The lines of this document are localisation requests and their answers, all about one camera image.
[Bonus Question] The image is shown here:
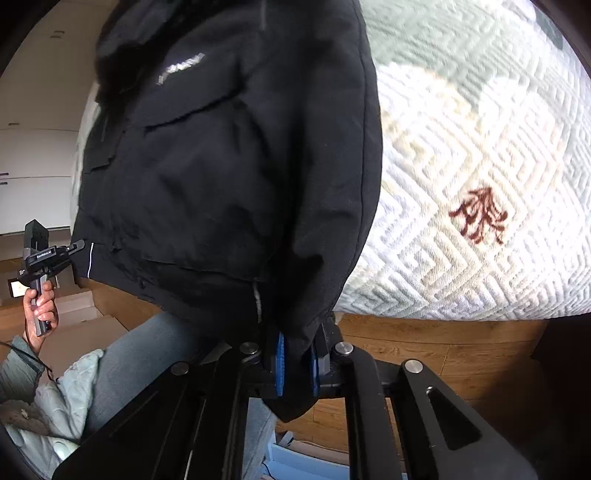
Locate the person's blue jeans leg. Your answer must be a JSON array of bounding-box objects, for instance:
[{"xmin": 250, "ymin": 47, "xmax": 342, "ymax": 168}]
[{"xmin": 83, "ymin": 312, "xmax": 276, "ymax": 479}]

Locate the person's left hand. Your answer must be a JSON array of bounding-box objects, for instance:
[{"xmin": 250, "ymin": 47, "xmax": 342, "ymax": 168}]
[{"xmin": 23, "ymin": 281, "xmax": 59, "ymax": 344}]

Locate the green floral bedspread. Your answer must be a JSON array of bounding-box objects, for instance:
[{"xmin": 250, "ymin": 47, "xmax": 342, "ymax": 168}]
[{"xmin": 68, "ymin": 0, "xmax": 591, "ymax": 322}]

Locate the black hooded jacket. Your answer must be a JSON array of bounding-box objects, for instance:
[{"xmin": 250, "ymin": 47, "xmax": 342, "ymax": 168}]
[{"xmin": 72, "ymin": 1, "xmax": 383, "ymax": 422}]

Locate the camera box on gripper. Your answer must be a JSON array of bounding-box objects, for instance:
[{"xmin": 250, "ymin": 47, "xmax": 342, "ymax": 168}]
[{"xmin": 7, "ymin": 219, "xmax": 50, "ymax": 299}]

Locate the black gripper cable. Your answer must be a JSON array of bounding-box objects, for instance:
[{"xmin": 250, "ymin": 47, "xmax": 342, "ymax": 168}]
[{"xmin": 0, "ymin": 317, "xmax": 61, "ymax": 384}]

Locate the left forearm green sleeve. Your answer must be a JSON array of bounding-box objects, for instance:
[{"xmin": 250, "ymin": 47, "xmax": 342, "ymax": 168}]
[{"xmin": 0, "ymin": 335, "xmax": 45, "ymax": 403}]

